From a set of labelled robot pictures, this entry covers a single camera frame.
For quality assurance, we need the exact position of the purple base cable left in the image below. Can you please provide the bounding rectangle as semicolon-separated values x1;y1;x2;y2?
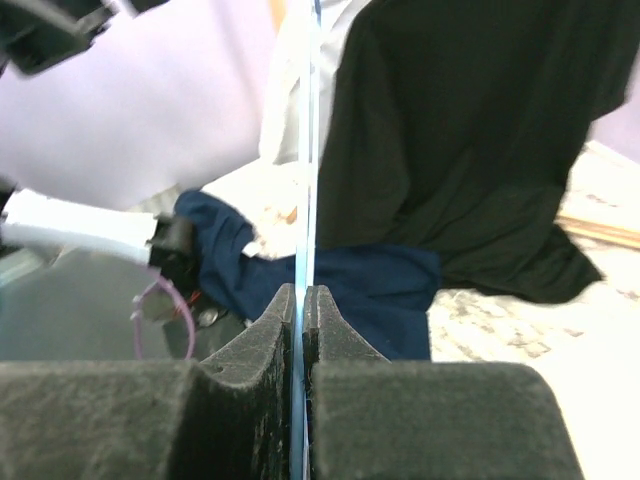
130;277;197;361

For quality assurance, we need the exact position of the wooden clothes rack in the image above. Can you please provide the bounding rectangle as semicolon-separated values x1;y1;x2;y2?
556;215;640;250

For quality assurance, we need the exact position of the white t shirt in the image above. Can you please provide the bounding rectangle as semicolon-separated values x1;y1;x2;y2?
257;0;374;166

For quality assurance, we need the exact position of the navy blue t shirt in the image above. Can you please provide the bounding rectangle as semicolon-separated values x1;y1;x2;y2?
174;190;441;360

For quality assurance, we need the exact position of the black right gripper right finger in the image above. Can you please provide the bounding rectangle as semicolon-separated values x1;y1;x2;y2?
306;287;583;479

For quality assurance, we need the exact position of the black t shirt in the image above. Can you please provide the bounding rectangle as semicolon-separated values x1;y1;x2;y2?
317;0;639;304

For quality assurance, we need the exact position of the light blue clothes hanger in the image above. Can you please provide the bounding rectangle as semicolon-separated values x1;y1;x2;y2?
289;1;321;480

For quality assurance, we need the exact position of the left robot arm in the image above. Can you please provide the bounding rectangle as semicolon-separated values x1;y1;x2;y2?
1;1;196;283

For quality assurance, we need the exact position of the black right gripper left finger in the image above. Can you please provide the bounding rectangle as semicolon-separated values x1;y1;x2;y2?
1;286;294;479

